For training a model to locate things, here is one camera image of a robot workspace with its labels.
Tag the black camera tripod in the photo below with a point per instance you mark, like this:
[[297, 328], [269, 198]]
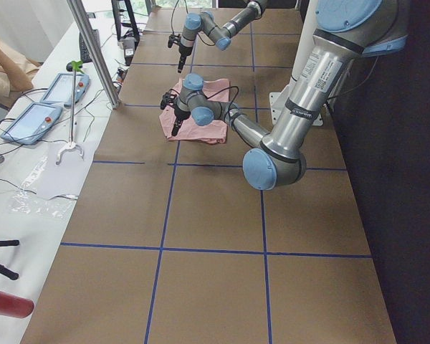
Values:
[[7, 249]]

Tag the black power adapter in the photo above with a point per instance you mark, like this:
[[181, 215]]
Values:
[[128, 49]]

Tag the black keyboard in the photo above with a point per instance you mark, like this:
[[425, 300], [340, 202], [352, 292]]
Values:
[[84, 51]]

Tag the lower teach pendant tablet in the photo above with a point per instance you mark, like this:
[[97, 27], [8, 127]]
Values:
[[33, 123]]

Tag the pink Snoopy t-shirt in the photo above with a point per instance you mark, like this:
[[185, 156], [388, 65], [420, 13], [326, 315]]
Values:
[[200, 128]]

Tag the white paper sheet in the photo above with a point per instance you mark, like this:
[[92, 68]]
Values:
[[69, 176]]

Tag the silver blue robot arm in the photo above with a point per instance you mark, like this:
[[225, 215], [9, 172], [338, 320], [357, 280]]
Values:
[[344, 31], [220, 36]]

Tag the red bottle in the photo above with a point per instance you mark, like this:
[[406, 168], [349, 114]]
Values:
[[14, 306]]

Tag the reacher grabber tool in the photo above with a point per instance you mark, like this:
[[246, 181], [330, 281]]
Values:
[[71, 145]]

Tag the upper teach pendant tablet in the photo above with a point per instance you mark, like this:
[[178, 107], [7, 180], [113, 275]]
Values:
[[60, 90]]

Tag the teach pendant tablet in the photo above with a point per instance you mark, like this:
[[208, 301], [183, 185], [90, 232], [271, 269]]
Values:
[[60, 90], [33, 123]]

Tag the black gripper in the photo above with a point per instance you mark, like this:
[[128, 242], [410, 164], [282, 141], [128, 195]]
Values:
[[183, 52], [180, 115]]

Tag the clear plastic bag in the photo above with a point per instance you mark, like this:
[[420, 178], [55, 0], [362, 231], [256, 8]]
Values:
[[26, 199]]

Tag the aluminium frame post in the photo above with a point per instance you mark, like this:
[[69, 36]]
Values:
[[85, 29]]

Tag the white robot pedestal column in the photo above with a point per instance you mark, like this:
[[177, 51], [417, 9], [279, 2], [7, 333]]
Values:
[[277, 99]]

